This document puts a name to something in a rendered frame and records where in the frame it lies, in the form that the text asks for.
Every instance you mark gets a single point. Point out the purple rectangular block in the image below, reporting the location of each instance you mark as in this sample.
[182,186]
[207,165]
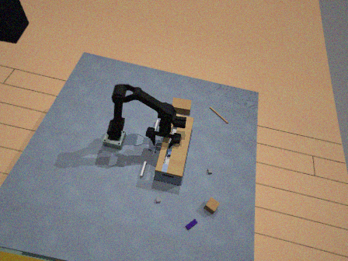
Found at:
[191,224]

